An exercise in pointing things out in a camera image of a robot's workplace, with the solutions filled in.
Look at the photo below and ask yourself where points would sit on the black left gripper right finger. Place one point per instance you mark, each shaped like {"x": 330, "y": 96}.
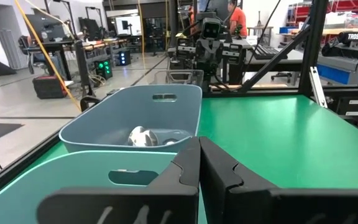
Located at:
{"x": 244, "y": 202}

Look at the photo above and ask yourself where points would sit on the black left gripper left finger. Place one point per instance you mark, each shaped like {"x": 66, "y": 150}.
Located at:
{"x": 166, "y": 202}

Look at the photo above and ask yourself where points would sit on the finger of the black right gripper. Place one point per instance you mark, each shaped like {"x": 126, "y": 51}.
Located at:
{"x": 183, "y": 51}
{"x": 233, "y": 53}

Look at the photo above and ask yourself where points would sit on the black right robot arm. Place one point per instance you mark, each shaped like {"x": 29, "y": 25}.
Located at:
{"x": 211, "y": 79}

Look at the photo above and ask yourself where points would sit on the black Trossen robot arm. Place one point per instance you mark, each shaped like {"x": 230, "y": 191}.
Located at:
{"x": 337, "y": 46}

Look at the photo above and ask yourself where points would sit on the clear plastic bin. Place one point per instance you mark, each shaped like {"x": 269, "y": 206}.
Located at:
{"x": 179, "y": 71}

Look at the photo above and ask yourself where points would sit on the person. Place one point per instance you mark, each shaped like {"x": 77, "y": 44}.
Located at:
{"x": 238, "y": 21}

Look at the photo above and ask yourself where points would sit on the black keyboard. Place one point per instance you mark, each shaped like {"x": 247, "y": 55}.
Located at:
{"x": 269, "y": 52}

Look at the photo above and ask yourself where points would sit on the grey desk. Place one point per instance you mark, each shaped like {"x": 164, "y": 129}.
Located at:
{"x": 291, "y": 57}

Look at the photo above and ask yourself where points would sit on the computer tower blue lights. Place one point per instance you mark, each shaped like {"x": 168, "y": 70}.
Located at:
{"x": 123, "y": 57}

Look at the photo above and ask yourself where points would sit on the monitor with white screen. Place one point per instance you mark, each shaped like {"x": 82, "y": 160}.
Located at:
{"x": 128, "y": 25}

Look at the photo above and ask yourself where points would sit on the computer tower green lights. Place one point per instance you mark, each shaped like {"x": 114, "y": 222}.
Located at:
{"x": 102, "y": 70}

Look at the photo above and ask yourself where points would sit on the blue-grey plastic bin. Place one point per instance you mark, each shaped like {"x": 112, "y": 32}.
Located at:
{"x": 120, "y": 109}

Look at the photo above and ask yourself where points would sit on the teal green plastic bin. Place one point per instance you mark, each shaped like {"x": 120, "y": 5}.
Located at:
{"x": 73, "y": 168}

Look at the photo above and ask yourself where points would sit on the red storage shelf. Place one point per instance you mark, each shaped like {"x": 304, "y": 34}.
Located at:
{"x": 340, "y": 6}

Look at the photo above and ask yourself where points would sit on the black controller box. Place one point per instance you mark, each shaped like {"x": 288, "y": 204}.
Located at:
{"x": 342, "y": 107}

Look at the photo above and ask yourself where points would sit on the dark wooden desk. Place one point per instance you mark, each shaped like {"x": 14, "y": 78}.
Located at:
{"x": 57, "y": 45}

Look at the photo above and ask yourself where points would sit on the black monitor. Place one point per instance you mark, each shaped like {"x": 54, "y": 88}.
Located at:
{"x": 47, "y": 29}

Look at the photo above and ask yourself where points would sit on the black and red case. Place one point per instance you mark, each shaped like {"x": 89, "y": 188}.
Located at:
{"x": 48, "y": 88}

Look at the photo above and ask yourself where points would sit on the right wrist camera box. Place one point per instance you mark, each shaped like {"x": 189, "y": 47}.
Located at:
{"x": 211, "y": 29}

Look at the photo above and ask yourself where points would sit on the black aluminium table frame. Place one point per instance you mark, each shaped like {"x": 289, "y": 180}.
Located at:
{"x": 312, "y": 46}

